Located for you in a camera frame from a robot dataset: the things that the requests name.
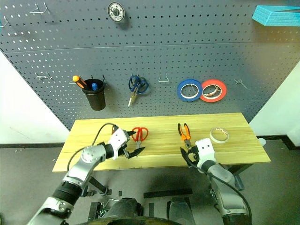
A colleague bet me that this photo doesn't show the silver robot leg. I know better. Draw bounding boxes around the silver robot leg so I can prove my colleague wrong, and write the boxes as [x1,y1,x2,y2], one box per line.
[167,196,196,225]
[103,197,143,220]

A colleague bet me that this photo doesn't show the black cup holder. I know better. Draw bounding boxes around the black cup holder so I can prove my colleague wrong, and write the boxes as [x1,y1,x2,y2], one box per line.
[81,79,106,112]

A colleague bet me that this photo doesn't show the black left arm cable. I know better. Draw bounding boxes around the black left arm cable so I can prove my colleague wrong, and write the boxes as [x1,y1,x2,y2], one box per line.
[67,123,118,174]

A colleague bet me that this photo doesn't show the round silver disc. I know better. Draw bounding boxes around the round silver disc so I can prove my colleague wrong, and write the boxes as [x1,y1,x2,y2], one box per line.
[107,2,126,23]

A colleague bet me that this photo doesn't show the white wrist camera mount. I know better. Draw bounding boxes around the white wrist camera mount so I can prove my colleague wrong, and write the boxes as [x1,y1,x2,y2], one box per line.
[195,138,215,168]
[109,128,131,160]

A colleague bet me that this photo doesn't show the red tape roll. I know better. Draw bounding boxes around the red tape roll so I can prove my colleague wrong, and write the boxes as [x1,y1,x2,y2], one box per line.
[199,79,228,104]

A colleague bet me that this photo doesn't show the orange black pliers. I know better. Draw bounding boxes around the orange black pliers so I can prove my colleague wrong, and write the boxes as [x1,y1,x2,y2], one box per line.
[177,123,192,150]

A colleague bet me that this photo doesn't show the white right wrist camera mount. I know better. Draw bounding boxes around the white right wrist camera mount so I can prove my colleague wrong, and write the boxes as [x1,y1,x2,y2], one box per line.
[195,138,215,168]

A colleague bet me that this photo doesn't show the grey pegboard wall panel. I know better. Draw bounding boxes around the grey pegboard wall panel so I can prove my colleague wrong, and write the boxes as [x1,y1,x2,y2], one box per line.
[0,0,300,131]

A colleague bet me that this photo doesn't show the blue tape roll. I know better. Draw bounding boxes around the blue tape roll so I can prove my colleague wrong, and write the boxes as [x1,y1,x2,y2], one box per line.
[176,79,203,102]

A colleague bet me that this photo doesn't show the black table leg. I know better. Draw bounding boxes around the black table leg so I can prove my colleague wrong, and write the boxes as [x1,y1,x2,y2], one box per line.
[87,175,112,221]
[226,164,255,191]

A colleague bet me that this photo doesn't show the long black floor strip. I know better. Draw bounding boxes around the long black floor strip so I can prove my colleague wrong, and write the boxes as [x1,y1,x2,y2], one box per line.
[143,188,193,199]

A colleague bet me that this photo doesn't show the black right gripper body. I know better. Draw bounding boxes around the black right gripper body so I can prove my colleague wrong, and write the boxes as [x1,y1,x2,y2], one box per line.
[188,150,200,166]

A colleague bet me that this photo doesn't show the silver left robot leg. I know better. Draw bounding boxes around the silver left robot leg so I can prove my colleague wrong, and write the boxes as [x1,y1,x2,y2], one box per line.
[103,197,143,220]

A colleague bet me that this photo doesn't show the red handled scissors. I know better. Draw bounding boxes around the red handled scissors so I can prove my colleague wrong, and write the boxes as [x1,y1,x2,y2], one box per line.
[131,127,149,151]

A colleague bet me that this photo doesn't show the white tape roll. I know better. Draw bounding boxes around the white tape roll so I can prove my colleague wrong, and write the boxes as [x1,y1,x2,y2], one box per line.
[210,127,229,144]

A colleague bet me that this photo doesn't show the orange black screwdriver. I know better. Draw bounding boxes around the orange black screwdriver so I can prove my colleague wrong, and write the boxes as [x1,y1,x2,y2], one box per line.
[72,75,89,90]

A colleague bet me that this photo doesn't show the silver right robot leg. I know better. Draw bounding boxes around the silver right robot leg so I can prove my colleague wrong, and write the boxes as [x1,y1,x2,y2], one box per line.
[167,196,196,225]

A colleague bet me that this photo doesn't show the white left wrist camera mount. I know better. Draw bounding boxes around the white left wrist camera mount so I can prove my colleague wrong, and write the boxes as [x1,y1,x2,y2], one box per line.
[109,128,131,160]

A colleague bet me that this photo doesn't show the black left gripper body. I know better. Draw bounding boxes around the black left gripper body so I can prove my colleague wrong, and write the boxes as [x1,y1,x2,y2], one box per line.
[118,131,131,158]

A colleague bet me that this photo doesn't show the blue handled scissors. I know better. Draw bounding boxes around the blue handled scissors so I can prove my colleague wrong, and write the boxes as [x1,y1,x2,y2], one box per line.
[127,75,150,108]

